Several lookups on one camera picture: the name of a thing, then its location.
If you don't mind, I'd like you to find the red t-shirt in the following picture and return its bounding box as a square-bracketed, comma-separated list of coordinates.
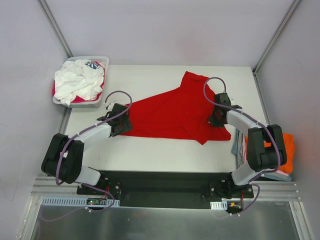
[125, 71, 232, 145]

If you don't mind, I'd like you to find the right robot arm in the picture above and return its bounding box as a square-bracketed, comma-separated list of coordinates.
[209, 92, 288, 198]

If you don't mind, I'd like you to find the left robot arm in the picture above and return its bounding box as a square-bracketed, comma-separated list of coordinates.
[41, 102, 133, 195]

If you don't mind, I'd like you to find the light blue folded shirt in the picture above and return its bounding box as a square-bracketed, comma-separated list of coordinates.
[231, 130, 292, 182]

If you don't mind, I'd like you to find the white crumpled t-shirt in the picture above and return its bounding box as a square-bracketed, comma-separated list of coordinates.
[54, 59, 106, 106]

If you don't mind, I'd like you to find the white laundry basket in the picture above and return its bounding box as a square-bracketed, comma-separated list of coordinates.
[52, 55, 110, 109]

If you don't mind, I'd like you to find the orange folded t-shirt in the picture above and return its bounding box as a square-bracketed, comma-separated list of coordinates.
[279, 133, 296, 174]

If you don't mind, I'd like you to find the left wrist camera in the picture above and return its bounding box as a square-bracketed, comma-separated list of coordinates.
[105, 101, 128, 118]

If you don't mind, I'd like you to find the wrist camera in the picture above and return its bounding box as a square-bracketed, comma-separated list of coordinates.
[214, 92, 232, 107]
[105, 101, 128, 118]

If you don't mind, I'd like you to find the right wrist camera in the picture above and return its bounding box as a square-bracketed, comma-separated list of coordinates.
[214, 92, 232, 107]

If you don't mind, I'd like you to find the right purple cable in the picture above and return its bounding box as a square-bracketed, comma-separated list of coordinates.
[203, 76, 281, 220]

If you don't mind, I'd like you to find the purple cable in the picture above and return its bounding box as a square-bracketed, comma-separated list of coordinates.
[203, 76, 281, 220]
[39, 90, 133, 222]

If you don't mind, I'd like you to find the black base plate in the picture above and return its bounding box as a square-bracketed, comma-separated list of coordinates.
[76, 170, 254, 209]

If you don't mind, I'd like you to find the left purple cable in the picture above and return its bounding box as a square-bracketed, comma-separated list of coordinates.
[39, 90, 133, 222]

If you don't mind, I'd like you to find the right cable duct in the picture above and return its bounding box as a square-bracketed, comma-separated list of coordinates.
[210, 200, 228, 211]

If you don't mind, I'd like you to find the cable duct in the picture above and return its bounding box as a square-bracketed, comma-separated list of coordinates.
[210, 200, 228, 211]
[42, 196, 120, 208]

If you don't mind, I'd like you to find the left cable duct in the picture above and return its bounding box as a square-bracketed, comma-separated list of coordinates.
[42, 196, 120, 208]

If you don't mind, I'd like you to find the aluminium frame rail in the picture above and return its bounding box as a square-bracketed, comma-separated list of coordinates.
[31, 176, 303, 202]

